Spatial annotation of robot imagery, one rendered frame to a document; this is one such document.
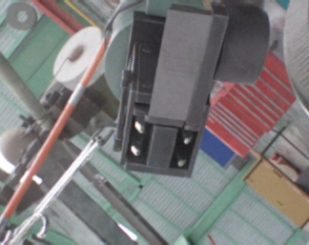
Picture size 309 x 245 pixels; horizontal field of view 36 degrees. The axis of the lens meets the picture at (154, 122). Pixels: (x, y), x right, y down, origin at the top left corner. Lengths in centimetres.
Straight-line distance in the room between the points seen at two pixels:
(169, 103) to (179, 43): 6
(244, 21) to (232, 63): 4
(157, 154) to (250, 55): 14
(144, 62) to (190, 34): 12
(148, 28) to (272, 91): 496
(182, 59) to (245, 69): 6
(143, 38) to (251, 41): 16
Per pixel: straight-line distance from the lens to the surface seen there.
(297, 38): 61
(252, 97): 542
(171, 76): 44
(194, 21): 41
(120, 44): 59
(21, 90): 109
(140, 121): 48
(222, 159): 981
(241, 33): 45
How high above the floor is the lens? 143
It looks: 2 degrees up
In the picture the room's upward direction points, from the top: 140 degrees counter-clockwise
